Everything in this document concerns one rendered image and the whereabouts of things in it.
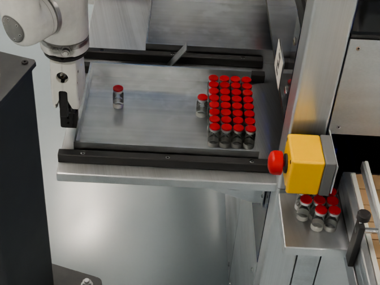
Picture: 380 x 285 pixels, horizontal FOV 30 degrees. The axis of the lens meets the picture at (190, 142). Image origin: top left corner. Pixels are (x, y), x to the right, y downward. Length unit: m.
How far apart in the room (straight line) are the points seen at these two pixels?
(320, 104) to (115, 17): 0.71
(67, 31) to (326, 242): 0.55
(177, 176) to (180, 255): 1.04
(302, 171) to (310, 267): 0.36
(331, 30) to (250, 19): 0.68
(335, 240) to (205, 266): 1.11
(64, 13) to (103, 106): 0.33
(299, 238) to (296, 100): 0.23
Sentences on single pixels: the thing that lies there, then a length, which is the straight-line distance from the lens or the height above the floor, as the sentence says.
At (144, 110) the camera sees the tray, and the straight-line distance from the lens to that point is 1.43.
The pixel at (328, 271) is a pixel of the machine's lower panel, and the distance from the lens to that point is 1.48.
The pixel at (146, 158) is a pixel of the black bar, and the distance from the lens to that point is 1.29.
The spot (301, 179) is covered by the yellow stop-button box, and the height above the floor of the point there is 0.99.
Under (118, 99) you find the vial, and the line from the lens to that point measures 1.42.
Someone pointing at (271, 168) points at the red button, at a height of 1.00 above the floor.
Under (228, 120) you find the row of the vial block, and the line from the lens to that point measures 1.35.
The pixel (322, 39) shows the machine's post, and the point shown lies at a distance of 1.10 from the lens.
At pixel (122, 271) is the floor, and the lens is 2.27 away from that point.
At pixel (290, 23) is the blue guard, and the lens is 1.26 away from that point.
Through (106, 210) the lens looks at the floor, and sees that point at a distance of 2.45.
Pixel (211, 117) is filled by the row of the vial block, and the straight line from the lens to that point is 1.35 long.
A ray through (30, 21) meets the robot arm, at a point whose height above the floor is 1.19.
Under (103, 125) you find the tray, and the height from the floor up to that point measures 0.88.
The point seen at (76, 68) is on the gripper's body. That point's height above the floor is 1.06.
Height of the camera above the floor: 1.76
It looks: 40 degrees down
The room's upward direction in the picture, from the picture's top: 5 degrees clockwise
